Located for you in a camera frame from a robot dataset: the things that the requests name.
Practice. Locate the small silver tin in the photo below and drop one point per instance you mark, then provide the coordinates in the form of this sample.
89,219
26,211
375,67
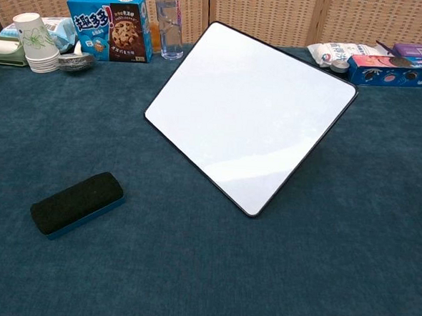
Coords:
339,66

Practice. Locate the blue oreo cookie box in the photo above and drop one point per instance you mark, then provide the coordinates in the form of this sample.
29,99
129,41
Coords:
395,72

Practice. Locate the wicker folding screen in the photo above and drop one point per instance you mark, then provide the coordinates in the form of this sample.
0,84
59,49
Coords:
263,10

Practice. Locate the clear plastic water bottle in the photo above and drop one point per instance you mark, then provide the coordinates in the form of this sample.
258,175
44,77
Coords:
168,23

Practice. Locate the stack of white paper cups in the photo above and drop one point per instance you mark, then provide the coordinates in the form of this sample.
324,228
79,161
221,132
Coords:
37,43

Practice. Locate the black felt whiteboard eraser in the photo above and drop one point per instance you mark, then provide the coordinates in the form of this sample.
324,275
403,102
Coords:
75,201

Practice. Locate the white board with black frame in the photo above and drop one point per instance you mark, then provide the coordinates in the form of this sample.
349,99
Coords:
249,121

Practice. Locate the green plastic holder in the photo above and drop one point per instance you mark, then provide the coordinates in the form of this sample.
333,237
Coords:
6,50

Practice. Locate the purple box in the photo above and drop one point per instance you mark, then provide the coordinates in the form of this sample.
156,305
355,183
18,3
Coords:
414,49

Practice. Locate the teal table cloth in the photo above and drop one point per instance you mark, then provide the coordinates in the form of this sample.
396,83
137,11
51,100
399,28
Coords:
192,235

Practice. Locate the blue wet wipes pack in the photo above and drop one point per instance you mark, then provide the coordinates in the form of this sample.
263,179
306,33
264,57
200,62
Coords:
59,30

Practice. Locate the white plastic bag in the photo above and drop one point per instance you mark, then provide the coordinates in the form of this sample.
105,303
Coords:
341,51

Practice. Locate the blue chocolate cookie box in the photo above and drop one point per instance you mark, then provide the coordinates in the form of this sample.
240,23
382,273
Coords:
109,28

